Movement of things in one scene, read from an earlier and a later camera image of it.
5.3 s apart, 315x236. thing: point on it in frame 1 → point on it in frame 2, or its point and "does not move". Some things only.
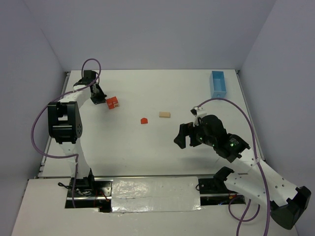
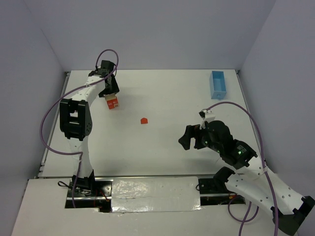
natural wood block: (165, 114) → (110, 97)
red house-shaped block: (144, 120) does not move
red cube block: (110, 103) does not move
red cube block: (114, 100) does not move
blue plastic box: (218, 84) does not move
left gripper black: (97, 96) → (110, 89)
